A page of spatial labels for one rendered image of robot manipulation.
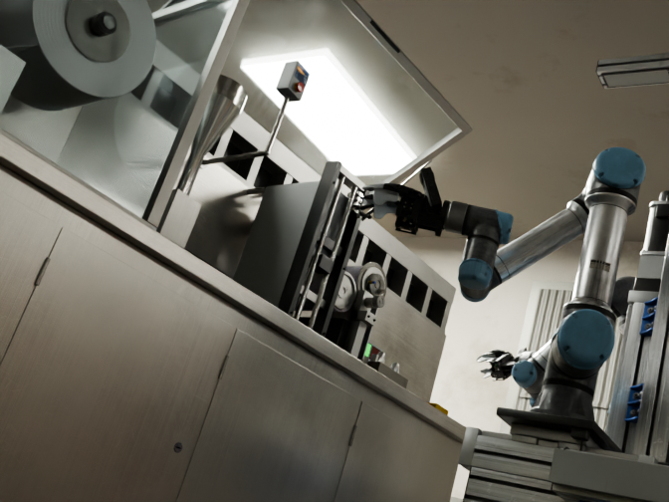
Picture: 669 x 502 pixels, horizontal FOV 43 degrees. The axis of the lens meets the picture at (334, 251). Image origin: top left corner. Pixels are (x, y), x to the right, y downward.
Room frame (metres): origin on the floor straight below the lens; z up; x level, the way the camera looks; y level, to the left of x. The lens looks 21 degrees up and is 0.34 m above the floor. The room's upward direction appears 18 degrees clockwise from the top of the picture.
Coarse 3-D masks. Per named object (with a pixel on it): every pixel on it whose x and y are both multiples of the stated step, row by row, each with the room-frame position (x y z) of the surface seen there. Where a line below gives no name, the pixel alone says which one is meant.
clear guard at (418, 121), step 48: (288, 0) 2.16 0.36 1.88; (336, 0) 2.18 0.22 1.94; (240, 48) 2.30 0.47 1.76; (288, 48) 2.32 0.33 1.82; (336, 48) 2.33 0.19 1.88; (384, 48) 2.34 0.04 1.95; (336, 96) 2.50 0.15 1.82; (384, 96) 2.52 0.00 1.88; (288, 144) 2.67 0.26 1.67; (336, 144) 2.69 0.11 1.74; (384, 144) 2.71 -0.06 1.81; (432, 144) 2.73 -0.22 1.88
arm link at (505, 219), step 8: (472, 208) 1.81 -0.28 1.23; (480, 208) 1.81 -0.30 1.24; (488, 208) 1.81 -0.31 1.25; (472, 216) 1.80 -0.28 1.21; (480, 216) 1.80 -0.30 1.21; (488, 216) 1.80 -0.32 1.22; (496, 216) 1.79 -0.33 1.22; (504, 216) 1.79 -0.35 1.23; (512, 216) 1.80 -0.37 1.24; (464, 224) 1.82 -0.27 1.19; (472, 224) 1.81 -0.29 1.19; (480, 224) 1.80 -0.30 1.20; (488, 224) 1.79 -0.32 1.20; (496, 224) 1.79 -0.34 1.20; (504, 224) 1.79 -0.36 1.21; (512, 224) 1.79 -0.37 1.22; (464, 232) 1.84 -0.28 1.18; (472, 232) 1.81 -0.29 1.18; (480, 232) 1.80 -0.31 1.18; (488, 232) 1.79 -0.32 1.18; (496, 232) 1.80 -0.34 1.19; (504, 232) 1.79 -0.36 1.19; (496, 240) 1.80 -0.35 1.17; (504, 240) 1.81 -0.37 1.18
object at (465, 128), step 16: (352, 0) 2.17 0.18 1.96; (368, 16) 2.23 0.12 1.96; (384, 32) 2.30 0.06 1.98; (400, 64) 2.39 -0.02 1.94; (416, 80) 2.45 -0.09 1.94; (432, 96) 2.52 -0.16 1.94; (448, 112) 2.59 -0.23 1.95; (464, 128) 2.66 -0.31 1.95; (448, 144) 2.72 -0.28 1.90; (416, 160) 2.79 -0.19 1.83; (432, 160) 2.79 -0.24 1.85; (400, 176) 2.84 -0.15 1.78
